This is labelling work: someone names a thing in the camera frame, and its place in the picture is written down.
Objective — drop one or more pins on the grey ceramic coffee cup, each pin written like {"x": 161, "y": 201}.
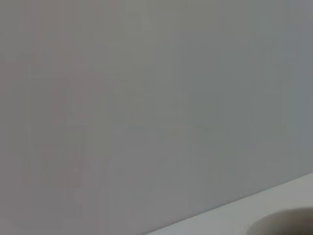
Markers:
{"x": 281, "y": 220}

